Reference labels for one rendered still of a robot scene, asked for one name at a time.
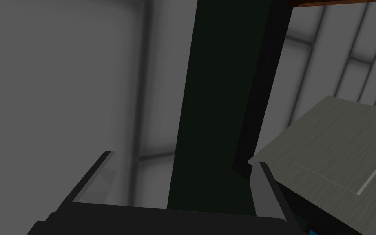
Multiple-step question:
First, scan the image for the grey wooden cabinet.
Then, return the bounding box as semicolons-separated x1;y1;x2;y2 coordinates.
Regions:
248;95;376;235

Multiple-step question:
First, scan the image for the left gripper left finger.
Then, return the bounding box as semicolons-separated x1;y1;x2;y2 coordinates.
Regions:
71;150;115;204

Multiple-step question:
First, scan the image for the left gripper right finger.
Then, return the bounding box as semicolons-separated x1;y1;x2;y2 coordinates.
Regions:
250;161;288;223

